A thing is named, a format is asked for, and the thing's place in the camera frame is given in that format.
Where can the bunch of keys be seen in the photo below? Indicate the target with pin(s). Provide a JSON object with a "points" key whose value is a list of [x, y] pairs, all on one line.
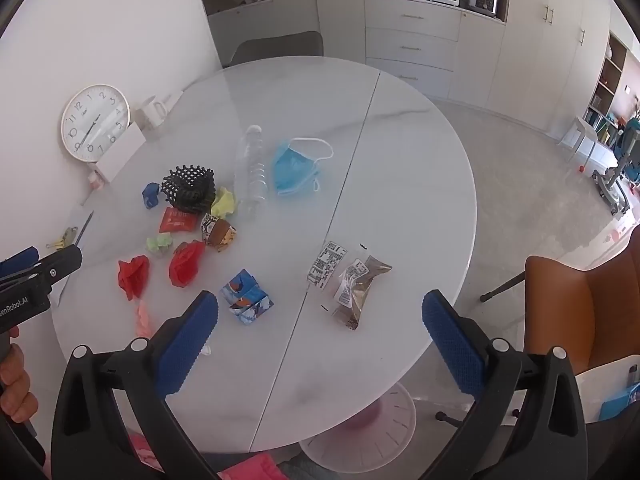
{"points": [[62, 239]]}

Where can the wooden bookshelf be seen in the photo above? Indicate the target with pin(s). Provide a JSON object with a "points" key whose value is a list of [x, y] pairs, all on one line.
{"points": [[607, 95]]}

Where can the green crumpled wrapper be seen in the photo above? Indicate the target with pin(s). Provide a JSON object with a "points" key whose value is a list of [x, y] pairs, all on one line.
{"points": [[159, 245]]}

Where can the yellow crumpled wrapper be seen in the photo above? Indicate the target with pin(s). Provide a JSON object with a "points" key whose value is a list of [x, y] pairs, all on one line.
{"points": [[223, 203]]}

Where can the black mesh basket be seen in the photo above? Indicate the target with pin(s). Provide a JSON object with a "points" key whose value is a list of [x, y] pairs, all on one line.
{"points": [[190, 187]]}

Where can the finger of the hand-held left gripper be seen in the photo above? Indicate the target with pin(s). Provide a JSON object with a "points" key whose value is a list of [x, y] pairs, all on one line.
{"points": [[57, 266], [20, 261]]}

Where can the white box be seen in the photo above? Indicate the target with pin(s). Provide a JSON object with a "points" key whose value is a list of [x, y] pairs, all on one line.
{"points": [[121, 152]]}

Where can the pink cloth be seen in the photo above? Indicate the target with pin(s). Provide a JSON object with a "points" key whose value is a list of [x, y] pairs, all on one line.
{"points": [[245, 470]]}

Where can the person's left hand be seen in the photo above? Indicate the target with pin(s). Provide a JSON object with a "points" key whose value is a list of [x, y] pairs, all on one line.
{"points": [[17, 385]]}

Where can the brown and white snack wrapper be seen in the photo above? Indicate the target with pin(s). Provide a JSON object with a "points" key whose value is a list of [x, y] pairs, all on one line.
{"points": [[218, 232]]}

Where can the white paper bag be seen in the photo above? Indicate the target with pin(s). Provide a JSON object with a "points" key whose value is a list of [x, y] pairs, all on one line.
{"points": [[602, 385]]}

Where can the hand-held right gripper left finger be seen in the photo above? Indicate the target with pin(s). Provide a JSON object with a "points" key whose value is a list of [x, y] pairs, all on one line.
{"points": [[192, 335]]}

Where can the white mug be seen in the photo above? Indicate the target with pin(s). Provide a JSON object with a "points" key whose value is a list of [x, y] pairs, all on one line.
{"points": [[149, 111]]}

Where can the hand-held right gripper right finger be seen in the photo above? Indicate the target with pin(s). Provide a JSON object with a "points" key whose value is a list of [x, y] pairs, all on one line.
{"points": [[450, 337]]}

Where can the white stool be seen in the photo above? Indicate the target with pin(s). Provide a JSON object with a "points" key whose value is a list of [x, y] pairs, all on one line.
{"points": [[582, 137]]}

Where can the clear labelled plastic wrapper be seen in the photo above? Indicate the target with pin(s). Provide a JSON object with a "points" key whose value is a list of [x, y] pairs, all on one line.
{"points": [[327, 262]]}

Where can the black pen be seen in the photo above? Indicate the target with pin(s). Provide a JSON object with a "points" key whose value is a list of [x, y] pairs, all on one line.
{"points": [[86, 227]]}

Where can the orange leather chair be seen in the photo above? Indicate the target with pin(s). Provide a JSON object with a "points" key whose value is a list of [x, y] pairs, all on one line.
{"points": [[585, 310]]}

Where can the blue office chair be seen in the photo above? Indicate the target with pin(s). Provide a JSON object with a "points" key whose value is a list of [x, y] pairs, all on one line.
{"points": [[622, 160]]}

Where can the clear plastic bottle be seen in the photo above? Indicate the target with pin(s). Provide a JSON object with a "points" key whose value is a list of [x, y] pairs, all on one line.
{"points": [[251, 172]]}

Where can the red crumpled wrapper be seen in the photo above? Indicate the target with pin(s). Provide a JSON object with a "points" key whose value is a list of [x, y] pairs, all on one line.
{"points": [[134, 276], [187, 262]]}

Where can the blue printed carton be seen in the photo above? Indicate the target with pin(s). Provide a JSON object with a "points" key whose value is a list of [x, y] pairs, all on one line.
{"points": [[247, 297]]}

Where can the round white wall clock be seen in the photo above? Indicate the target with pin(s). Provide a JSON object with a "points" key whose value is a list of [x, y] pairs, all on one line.
{"points": [[95, 122]]}

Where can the pink crumpled paper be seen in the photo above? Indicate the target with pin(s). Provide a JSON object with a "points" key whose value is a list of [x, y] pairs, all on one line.
{"points": [[143, 317]]}

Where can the small blue wrapper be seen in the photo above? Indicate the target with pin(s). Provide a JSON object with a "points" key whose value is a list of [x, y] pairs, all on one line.
{"points": [[150, 195]]}

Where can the blue face mask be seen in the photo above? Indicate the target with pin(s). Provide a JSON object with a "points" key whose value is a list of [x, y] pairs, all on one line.
{"points": [[296, 166]]}

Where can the red snack packet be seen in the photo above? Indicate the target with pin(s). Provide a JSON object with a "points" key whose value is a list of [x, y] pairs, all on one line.
{"points": [[176, 220]]}

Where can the grey chair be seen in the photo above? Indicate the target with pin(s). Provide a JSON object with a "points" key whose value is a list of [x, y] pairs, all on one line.
{"points": [[275, 47]]}

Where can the white drawer cabinet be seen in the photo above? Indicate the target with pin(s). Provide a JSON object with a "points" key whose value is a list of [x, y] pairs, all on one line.
{"points": [[412, 45]]}

